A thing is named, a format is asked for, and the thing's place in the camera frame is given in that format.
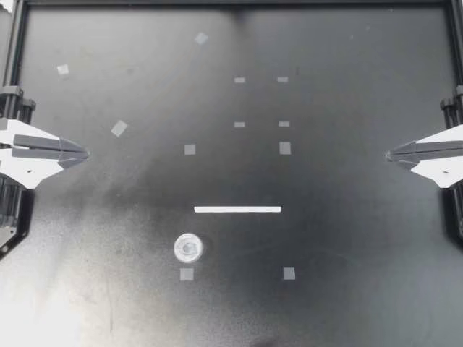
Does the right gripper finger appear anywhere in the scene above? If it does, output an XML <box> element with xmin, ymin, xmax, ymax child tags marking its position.
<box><xmin>385</xmin><ymin>150</ymin><xmax>463</xmax><ymax>188</ymax></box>
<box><xmin>384</xmin><ymin>125</ymin><xmax>463</xmax><ymax>157</ymax></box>

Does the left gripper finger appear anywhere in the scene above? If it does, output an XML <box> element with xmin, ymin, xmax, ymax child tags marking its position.
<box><xmin>0</xmin><ymin>117</ymin><xmax>90</xmax><ymax>155</ymax></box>
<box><xmin>0</xmin><ymin>147</ymin><xmax>90</xmax><ymax>190</ymax></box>

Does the small clear plastic cup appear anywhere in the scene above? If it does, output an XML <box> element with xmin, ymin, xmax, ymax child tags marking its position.
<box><xmin>173</xmin><ymin>232</ymin><xmax>205</xmax><ymax>264</ymax></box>

